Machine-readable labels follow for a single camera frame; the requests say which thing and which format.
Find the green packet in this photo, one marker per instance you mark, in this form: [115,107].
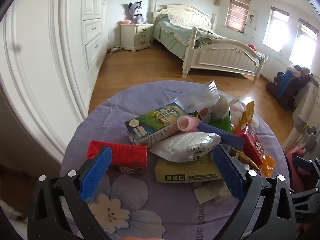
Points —
[221,125]

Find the white power strip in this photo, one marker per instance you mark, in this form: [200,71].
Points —
[113,49]

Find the wall poster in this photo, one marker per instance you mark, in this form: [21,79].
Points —
[253,20]

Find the cream nightstand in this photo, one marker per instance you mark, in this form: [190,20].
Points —
[140,36]

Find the small wall picture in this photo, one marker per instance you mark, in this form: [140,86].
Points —
[217,1]

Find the dark blue tube pink cap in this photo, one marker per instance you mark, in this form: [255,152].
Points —
[215,132]

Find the blue green milk carton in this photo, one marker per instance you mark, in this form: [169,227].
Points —
[155,125]

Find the purple plush toy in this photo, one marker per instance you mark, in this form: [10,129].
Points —
[136,11]

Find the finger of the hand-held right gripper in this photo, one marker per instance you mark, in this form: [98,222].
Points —
[307,195]
[311,167]

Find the white cabinet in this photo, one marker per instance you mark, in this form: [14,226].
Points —
[311,97]

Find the cream wooden bed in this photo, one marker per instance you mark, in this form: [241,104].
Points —
[225,55]

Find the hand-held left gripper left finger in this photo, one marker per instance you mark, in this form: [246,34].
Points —
[96,172]

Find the blue cloth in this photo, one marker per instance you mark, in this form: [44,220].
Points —
[285,82]

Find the pile of clothes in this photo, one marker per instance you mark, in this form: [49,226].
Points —
[300,71]

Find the green ruffled bedspread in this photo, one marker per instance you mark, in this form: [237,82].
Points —
[172,33]

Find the white wardrobe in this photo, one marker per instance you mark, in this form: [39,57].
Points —
[50,55]

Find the clear plastic wrapper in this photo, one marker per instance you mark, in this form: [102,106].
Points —
[200,97]

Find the dark massage chair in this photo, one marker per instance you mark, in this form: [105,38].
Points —
[275,90]

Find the red snack packet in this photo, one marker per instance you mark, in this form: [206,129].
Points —
[252,142]

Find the red round object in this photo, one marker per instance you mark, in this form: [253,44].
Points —
[251,47]

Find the pink item on nightstand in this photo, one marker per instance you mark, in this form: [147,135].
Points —
[126,21]

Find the window with striped blind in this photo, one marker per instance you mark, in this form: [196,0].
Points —
[237,12]

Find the bright window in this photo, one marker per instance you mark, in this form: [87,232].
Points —
[303,45]
[275,30]

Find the white plastic snack bag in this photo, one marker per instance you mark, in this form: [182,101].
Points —
[185,145]

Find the yellow packet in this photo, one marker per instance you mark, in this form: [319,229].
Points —
[185,170]

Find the orange gold wrapper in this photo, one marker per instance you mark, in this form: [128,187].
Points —
[246,115]

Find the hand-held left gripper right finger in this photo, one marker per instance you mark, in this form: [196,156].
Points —
[230,172]

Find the red drink carton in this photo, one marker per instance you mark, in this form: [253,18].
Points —
[125,155]

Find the crumpled white tissue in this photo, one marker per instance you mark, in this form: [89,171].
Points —
[205,192]

